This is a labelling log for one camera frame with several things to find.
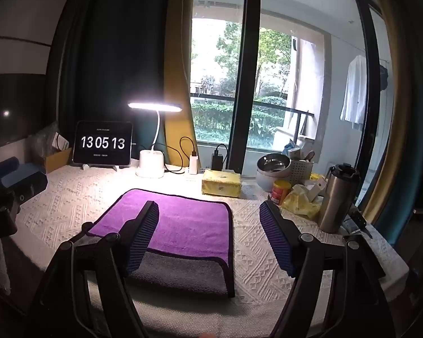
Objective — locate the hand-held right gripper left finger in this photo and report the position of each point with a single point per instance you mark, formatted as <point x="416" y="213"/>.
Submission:
<point x="141" y="239"/>

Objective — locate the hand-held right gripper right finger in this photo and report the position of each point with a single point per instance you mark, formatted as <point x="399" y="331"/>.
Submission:
<point x="280" y="239"/>

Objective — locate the purple and grey towel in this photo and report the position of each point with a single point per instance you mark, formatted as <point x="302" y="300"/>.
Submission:
<point x="183" y="225"/>

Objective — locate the white textured tablecloth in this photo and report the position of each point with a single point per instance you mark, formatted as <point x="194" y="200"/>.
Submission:
<point x="268" y="253"/>

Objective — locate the yellow plastic bag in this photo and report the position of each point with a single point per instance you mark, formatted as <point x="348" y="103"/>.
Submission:
<point x="301" y="202"/>

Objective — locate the yellow and red can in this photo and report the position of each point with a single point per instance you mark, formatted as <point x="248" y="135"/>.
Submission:
<point x="281" y="190"/>

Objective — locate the cardboard box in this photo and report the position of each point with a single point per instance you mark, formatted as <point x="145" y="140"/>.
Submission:
<point x="56" y="158"/>

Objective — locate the white perforated basket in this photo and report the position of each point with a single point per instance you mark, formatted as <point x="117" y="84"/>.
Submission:
<point x="300" y="171"/>

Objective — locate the stainless steel thermos bottle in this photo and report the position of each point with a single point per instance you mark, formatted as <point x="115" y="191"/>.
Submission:
<point x="338" y="197"/>

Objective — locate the stainless steel bowl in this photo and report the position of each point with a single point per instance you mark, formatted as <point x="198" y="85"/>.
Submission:
<point x="273" y="163"/>

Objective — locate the black television screen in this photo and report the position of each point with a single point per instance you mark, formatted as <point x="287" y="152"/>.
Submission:
<point x="14" y="109"/>

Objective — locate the yellow tissue pack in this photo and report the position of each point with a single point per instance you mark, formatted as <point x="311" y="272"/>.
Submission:
<point x="221" y="182"/>

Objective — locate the white desk lamp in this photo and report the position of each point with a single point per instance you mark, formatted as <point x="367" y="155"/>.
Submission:
<point x="151" y="141"/>

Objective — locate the black power bank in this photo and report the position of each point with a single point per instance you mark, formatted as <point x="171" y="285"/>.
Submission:
<point x="217" y="160"/>

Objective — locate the tablet with clock display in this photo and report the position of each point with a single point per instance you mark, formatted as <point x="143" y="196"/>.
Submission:
<point x="103" y="143"/>

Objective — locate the yellow curtain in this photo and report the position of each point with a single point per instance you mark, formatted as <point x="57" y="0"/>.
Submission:
<point x="178" y="77"/>

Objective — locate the white hanging shirt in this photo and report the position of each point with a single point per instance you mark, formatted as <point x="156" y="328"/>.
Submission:
<point x="355" y="88"/>

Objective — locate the dark green curtain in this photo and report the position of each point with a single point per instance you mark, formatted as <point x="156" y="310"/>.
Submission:
<point x="116" y="49"/>

